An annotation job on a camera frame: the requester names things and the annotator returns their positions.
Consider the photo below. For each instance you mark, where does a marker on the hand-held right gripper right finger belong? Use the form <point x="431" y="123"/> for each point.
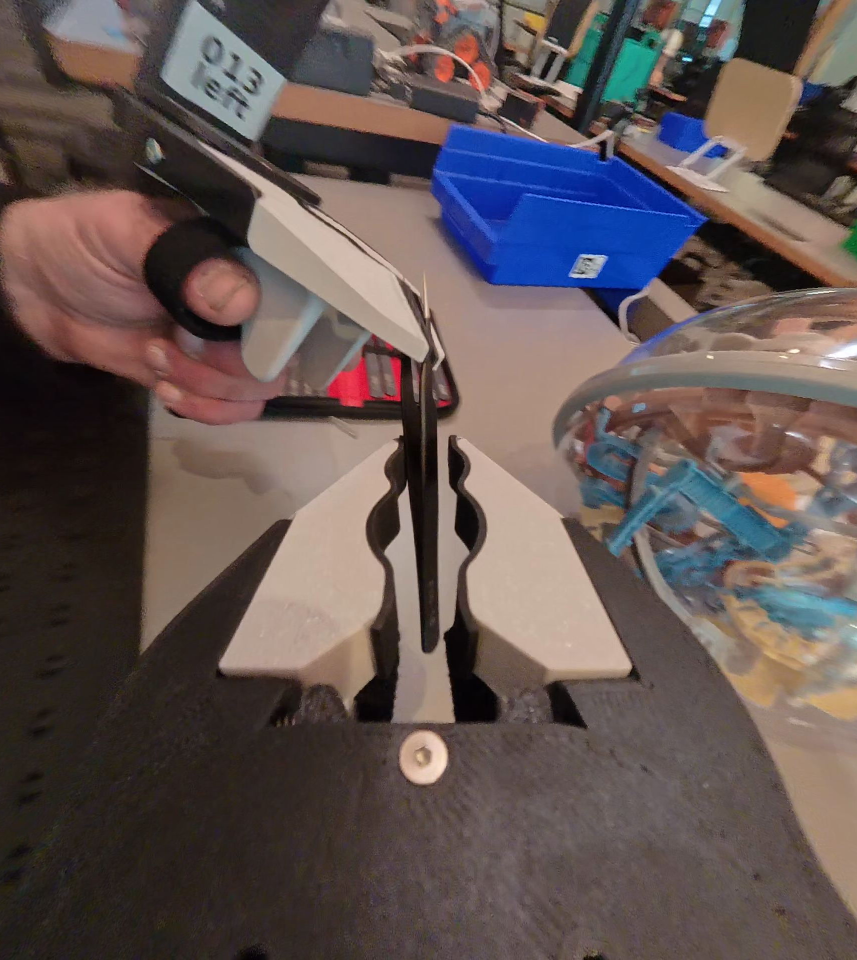
<point x="549" y="600"/>

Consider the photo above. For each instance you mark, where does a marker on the person's left hand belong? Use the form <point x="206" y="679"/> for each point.
<point x="76" y="285"/>

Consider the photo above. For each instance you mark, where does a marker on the black perforated wrist rest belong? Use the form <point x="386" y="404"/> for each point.
<point x="39" y="630"/>

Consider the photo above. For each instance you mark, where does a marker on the black red tweezers case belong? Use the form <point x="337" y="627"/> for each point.
<point x="346" y="393"/>

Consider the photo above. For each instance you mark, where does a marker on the clear maze ball toy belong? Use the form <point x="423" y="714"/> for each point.
<point x="744" y="525"/>

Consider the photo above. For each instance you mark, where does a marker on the teal box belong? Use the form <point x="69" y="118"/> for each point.
<point x="616" y="68"/>

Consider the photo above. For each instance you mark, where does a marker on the orange wheeled robot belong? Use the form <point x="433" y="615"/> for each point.
<point x="451" y="45"/>

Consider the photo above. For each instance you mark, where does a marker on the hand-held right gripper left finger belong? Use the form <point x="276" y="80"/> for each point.
<point x="301" y="600"/>

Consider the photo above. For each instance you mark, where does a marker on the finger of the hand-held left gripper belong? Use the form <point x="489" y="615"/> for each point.
<point x="331" y="248"/>

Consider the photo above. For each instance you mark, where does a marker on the set of black tweezers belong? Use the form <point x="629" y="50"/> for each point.
<point x="384" y="375"/>

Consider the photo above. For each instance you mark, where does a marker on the blue storage bin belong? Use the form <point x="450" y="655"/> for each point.
<point x="549" y="210"/>

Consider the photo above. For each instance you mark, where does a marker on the black pointed tweezers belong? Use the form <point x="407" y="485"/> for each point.
<point x="424" y="510"/>

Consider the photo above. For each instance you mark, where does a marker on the beige chair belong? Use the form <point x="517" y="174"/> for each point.
<point x="754" y="105"/>

